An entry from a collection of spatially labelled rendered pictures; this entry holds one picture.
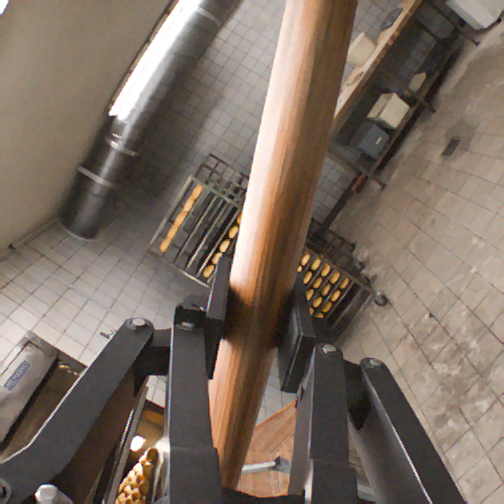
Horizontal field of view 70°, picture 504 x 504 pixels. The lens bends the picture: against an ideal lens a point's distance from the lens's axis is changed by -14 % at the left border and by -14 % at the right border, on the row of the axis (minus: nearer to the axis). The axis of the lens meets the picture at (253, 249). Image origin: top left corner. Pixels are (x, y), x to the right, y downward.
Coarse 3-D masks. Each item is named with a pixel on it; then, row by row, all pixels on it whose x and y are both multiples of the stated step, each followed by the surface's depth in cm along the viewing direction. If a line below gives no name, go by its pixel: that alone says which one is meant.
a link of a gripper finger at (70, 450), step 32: (128, 320) 15; (128, 352) 13; (96, 384) 11; (128, 384) 12; (64, 416) 9; (96, 416) 10; (128, 416) 13; (32, 448) 8; (64, 448) 8; (96, 448) 10; (0, 480) 7; (32, 480) 7; (64, 480) 8
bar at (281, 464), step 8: (280, 456) 139; (256, 464) 139; (264, 464) 138; (272, 464) 138; (280, 464) 136; (288, 464) 137; (248, 472) 138; (288, 472) 137; (360, 488) 145; (368, 488) 147; (360, 496) 144; (368, 496) 145
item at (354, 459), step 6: (282, 432) 223; (348, 432) 191; (282, 438) 219; (348, 438) 186; (276, 444) 221; (354, 444) 183; (354, 450) 179; (354, 456) 174; (354, 462) 169; (360, 462) 172; (360, 468) 167; (360, 474) 160; (360, 480) 159; (366, 480) 161; (282, 486) 188; (366, 486) 157; (360, 498) 147
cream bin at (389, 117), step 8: (384, 96) 458; (392, 96) 434; (376, 104) 466; (384, 104) 461; (392, 104) 421; (400, 104) 421; (376, 112) 469; (384, 112) 423; (392, 112) 424; (400, 112) 424; (376, 120) 452; (384, 120) 428; (392, 120) 427; (400, 120) 427; (392, 128) 438
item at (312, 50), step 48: (288, 0) 15; (336, 0) 14; (288, 48) 15; (336, 48) 15; (288, 96) 16; (336, 96) 16; (288, 144) 16; (288, 192) 17; (240, 240) 18; (288, 240) 17; (240, 288) 18; (288, 288) 19; (240, 336) 19; (240, 384) 20; (240, 432) 21
